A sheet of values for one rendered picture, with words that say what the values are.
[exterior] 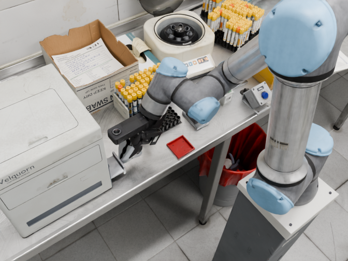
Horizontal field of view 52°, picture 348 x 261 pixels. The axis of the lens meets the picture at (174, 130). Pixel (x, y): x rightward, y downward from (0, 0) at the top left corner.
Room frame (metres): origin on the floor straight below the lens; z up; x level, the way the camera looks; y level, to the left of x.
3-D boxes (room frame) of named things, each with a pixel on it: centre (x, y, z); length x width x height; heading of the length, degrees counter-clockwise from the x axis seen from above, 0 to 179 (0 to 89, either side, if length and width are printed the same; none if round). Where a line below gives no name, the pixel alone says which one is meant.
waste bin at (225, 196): (1.05, -0.29, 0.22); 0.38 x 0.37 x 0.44; 129
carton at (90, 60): (0.97, 0.32, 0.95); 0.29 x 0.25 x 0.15; 39
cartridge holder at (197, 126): (0.82, -0.07, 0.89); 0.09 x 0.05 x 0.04; 37
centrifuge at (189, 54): (1.15, 0.00, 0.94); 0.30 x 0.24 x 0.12; 30
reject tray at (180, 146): (0.69, -0.03, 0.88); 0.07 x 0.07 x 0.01; 39
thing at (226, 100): (0.92, -0.17, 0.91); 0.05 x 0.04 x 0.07; 39
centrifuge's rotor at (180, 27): (1.16, 0.01, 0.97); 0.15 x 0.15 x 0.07
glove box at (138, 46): (1.07, 0.16, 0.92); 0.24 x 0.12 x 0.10; 39
